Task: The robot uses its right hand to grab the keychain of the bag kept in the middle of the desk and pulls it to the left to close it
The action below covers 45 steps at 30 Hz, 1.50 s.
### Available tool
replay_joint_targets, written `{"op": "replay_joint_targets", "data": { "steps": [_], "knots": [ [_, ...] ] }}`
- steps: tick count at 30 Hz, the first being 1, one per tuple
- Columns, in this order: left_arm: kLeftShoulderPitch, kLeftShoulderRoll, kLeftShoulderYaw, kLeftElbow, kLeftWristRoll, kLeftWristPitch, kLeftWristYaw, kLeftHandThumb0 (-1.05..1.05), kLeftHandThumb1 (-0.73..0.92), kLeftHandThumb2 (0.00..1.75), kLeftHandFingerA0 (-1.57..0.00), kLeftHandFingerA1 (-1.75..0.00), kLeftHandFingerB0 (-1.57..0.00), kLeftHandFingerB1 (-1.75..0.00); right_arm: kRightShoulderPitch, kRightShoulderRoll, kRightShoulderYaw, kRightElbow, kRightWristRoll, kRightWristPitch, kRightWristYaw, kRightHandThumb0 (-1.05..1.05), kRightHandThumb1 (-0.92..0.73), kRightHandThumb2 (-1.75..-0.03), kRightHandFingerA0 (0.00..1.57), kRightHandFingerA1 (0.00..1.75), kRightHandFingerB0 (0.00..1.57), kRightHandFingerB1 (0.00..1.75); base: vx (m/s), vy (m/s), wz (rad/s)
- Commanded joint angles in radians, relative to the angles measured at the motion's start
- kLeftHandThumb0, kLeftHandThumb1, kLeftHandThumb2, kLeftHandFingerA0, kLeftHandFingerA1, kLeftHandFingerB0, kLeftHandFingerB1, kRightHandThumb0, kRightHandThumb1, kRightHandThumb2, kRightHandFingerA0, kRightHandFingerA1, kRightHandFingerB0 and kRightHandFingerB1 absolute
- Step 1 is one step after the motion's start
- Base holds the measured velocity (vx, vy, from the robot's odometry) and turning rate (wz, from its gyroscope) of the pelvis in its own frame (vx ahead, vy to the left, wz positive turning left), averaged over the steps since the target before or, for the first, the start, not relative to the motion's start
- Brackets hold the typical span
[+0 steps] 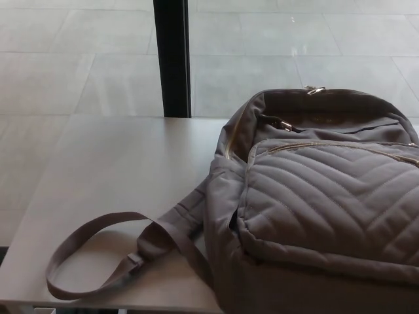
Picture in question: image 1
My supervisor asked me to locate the gold metal zipper pull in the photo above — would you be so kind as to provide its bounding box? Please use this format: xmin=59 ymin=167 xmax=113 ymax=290
xmin=303 ymin=85 xmax=327 ymax=96
xmin=276 ymin=118 xmax=295 ymax=132

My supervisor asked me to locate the grey quilted backpack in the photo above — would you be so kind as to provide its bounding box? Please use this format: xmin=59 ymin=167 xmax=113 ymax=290
xmin=45 ymin=85 xmax=419 ymax=314

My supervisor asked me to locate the black window frame post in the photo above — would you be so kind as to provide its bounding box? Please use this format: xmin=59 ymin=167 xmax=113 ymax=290
xmin=153 ymin=0 xmax=192 ymax=118

